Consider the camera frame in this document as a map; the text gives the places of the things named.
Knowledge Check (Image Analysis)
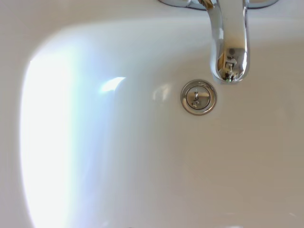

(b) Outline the chrome sink drain stopper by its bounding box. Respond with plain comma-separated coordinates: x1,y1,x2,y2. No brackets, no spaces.
180,79,218,116

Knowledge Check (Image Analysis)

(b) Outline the white ceramic sink basin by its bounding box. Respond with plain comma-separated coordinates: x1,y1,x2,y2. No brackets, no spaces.
0,0,304,228

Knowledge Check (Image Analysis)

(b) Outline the chrome faucet spout with base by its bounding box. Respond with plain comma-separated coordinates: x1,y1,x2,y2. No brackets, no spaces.
157,0,279,85

